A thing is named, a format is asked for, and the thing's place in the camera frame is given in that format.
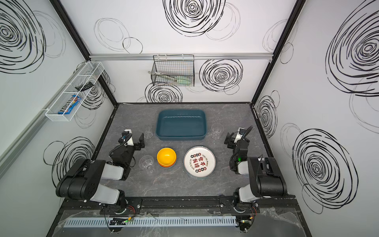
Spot plate with red characters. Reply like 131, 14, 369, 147
184, 146, 216, 179

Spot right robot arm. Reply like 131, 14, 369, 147
224, 130, 288, 213

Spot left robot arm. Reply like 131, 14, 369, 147
56, 129, 145, 215

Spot teal plastic bin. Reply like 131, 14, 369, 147
156, 109, 207, 141

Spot clear glass back left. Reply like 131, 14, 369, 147
143, 125, 154, 139

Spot clear glass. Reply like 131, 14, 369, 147
211, 123, 224, 140
139, 155, 155, 173
143, 125, 154, 139

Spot clear glass right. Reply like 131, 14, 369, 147
211, 123, 224, 140

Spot clear glass front left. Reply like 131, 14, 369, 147
139, 155, 155, 173

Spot yellow bowl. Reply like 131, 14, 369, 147
157, 148, 177, 165

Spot orange bowl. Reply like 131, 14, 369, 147
159, 163, 175, 168

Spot metal tongs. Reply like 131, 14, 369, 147
148, 71, 177, 82

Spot green item in basket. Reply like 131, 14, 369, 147
175, 75, 193, 86

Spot blue candy packet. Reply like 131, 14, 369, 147
58, 95, 82, 115

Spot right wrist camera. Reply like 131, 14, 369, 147
234, 127, 246, 143

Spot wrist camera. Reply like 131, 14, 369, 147
234, 127, 246, 143
121, 129, 134, 146

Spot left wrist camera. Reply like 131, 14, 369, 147
121, 129, 134, 146

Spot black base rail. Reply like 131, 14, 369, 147
58, 196, 301, 216

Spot black wire basket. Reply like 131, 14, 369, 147
150, 54, 195, 87

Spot white wire shelf basket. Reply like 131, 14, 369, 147
45, 61, 105, 122

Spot white slotted cable duct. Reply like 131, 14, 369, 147
63, 216, 237, 228

